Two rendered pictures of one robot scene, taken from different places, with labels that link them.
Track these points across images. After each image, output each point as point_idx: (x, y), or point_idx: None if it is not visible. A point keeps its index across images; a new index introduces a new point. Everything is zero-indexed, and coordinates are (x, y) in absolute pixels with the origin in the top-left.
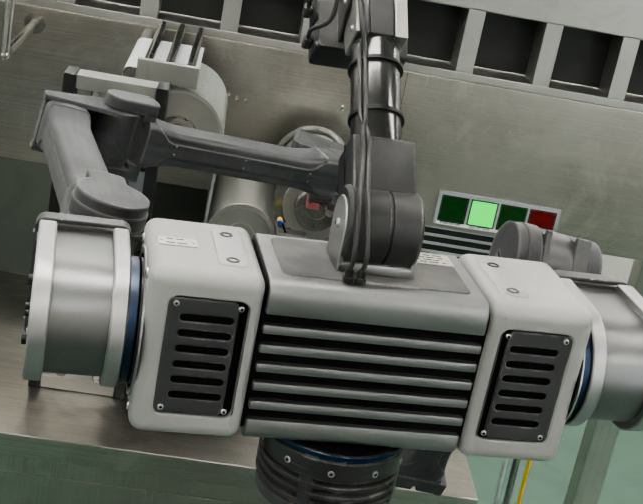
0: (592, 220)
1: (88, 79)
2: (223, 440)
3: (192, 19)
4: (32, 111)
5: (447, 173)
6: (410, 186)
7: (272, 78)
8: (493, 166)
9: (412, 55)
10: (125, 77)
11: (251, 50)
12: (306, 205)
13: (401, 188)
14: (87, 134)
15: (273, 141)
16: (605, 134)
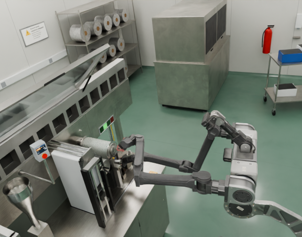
0: (116, 112)
1: (89, 169)
2: (136, 197)
3: (43, 139)
4: None
5: (97, 124)
6: (245, 135)
7: (66, 136)
8: (102, 117)
9: None
10: (90, 161)
11: (61, 135)
12: (123, 151)
13: (245, 136)
14: (155, 174)
15: None
16: (112, 97)
